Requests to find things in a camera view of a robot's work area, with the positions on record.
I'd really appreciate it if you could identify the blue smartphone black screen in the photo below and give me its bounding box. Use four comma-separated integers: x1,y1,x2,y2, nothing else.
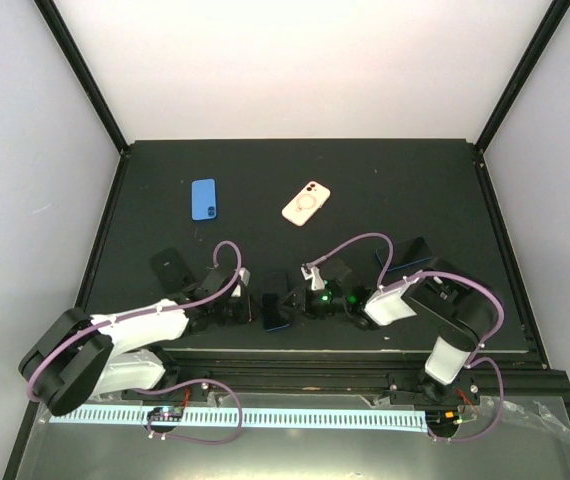
261,293,290,332

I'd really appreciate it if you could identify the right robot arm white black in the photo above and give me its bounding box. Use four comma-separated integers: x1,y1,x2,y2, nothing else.
261,259,505,405

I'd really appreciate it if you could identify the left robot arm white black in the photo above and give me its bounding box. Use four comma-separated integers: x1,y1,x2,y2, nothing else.
18,267,251,416

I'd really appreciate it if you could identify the pink phone case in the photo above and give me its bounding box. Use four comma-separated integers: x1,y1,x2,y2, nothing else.
281,181,331,227

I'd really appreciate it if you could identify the blue phone case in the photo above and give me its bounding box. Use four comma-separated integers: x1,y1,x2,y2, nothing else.
191,179,217,221

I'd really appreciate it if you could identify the left circuit board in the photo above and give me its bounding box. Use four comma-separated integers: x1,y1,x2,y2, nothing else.
147,406,183,423

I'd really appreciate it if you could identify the circuit board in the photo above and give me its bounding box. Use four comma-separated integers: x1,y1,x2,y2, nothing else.
147,406,183,423
425,410,467,426

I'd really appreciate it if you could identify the right circuit board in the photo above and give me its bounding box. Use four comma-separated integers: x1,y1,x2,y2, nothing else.
425,410,467,426

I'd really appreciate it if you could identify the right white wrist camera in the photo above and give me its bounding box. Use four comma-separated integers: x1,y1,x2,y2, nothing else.
300,262,326,291

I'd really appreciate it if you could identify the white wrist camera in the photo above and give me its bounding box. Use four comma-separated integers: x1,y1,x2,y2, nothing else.
300,262,326,291
231,267,250,298

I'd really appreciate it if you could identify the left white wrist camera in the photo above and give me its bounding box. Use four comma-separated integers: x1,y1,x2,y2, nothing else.
231,267,250,298

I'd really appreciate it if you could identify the black aluminium frame rail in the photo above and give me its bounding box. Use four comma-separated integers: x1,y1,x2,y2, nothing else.
99,348,549,405

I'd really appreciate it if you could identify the white slotted cable duct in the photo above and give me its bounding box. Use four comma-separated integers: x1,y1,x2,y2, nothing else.
50,404,428,433

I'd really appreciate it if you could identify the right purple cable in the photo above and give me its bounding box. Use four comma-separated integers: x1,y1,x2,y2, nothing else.
304,231,507,444

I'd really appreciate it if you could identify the purple cable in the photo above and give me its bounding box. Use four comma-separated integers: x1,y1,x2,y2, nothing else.
304,231,507,444
24,241,244,401

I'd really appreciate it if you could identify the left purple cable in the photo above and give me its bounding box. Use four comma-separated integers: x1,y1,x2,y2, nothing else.
24,241,244,401

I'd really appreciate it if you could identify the left black frame post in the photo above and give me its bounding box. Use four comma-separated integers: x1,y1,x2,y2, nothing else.
34,0,129,154

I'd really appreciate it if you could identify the black frame post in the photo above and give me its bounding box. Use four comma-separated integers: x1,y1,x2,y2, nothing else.
34,0,129,154
475,0,570,153

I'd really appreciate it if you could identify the right black frame post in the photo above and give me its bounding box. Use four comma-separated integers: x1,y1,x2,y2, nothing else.
475,0,570,153

